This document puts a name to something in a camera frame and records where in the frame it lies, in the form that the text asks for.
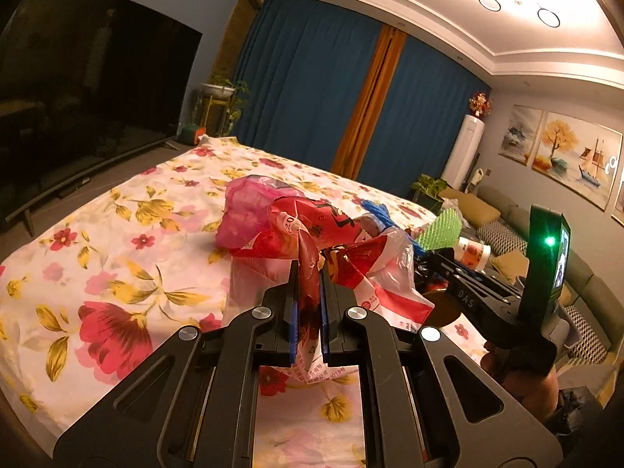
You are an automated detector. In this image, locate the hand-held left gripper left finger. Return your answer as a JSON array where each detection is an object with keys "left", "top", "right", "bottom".
[{"left": 51, "top": 259, "right": 300, "bottom": 468}]

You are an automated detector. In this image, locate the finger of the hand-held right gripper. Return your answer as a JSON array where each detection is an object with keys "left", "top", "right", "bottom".
[{"left": 414, "top": 250, "right": 470, "bottom": 287}]

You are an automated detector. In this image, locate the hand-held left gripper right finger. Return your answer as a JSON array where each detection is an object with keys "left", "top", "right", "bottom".
[{"left": 319, "top": 267, "right": 571, "bottom": 468}]

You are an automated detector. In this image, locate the paper cup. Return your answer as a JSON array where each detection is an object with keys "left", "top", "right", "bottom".
[{"left": 456, "top": 236, "right": 491, "bottom": 274}]

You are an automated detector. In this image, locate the green bubble wrap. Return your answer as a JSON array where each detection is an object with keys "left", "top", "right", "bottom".
[{"left": 414, "top": 207, "right": 463, "bottom": 250}]

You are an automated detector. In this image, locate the red and white plastic bag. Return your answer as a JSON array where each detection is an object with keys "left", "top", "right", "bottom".
[{"left": 229, "top": 195, "right": 436, "bottom": 387}]

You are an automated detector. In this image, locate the person's right hand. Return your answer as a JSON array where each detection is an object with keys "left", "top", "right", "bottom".
[{"left": 480, "top": 346, "right": 561, "bottom": 422}]

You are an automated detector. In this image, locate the square yellow pillow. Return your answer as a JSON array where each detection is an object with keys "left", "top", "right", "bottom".
[{"left": 490, "top": 248, "right": 530, "bottom": 284}]

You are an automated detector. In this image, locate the long yellow pillow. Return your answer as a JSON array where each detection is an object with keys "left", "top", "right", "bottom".
[{"left": 453, "top": 190, "right": 503, "bottom": 228}]

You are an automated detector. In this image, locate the black and white patterned pillow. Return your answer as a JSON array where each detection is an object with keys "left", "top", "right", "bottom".
[
  {"left": 563, "top": 305, "right": 610, "bottom": 364},
  {"left": 475, "top": 219, "right": 530, "bottom": 257}
]

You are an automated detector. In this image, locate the green potted plant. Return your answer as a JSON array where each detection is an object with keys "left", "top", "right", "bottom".
[{"left": 409, "top": 174, "right": 452, "bottom": 215}]

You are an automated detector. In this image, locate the blue plastic wrapper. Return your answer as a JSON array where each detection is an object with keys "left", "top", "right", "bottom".
[{"left": 361, "top": 199, "right": 397, "bottom": 231}]

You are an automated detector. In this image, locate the white handheld vacuum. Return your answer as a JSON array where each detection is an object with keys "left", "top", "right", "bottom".
[{"left": 463, "top": 166, "right": 489, "bottom": 194}]

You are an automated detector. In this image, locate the grey sectional sofa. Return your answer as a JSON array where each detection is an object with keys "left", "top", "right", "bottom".
[{"left": 441, "top": 185, "right": 624, "bottom": 401}]

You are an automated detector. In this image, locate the pink plastic bag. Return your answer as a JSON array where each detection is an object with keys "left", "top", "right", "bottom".
[{"left": 217, "top": 175, "right": 294, "bottom": 250}]

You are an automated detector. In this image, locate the white standing air conditioner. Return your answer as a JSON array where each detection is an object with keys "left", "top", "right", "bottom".
[{"left": 441, "top": 114, "right": 487, "bottom": 191}]

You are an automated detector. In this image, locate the blue curtain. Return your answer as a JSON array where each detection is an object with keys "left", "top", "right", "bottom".
[
  {"left": 233, "top": 0, "right": 383, "bottom": 174},
  {"left": 358, "top": 34, "right": 493, "bottom": 200}
]

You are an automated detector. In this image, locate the small landscape painting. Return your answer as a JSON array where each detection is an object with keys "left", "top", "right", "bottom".
[{"left": 498, "top": 105, "right": 544, "bottom": 167}]

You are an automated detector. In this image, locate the large tree and sailboat painting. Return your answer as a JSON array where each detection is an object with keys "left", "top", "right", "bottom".
[{"left": 531, "top": 111, "right": 624, "bottom": 211}]

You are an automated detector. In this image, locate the red and gold flower decoration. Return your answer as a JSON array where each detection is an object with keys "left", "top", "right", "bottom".
[{"left": 469, "top": 92, "right": 493, "bottom": 118}]

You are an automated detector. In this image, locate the orange curtain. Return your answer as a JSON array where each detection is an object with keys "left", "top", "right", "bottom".
[{"left": 331, "top": 27, "right": 408, "bottom": 179}]

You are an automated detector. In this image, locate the floral bedsheet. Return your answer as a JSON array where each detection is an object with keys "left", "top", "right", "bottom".
[{"left": 0, "top": 134, "right": 473, "bottom": 468}]

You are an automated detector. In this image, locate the yellow plant stand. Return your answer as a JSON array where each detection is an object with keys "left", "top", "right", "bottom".
[{"left": 197, "top": 95, "right": 236, "bottom": 137}]

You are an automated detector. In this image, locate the trailing plant in white bowl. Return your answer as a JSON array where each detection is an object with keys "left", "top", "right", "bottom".
[{"left": 192, "top": 75, "right": 252, "bottom": 137}]

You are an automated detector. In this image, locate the wooden door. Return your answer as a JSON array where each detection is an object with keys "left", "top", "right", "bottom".
[{"left": 209, "top": 0, "right": 265, "bottom": 89}]

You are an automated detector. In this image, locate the black flat television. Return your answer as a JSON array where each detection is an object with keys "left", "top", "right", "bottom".
[{"left": 0, "top": 0, "right": 204, "bottom": 236}]

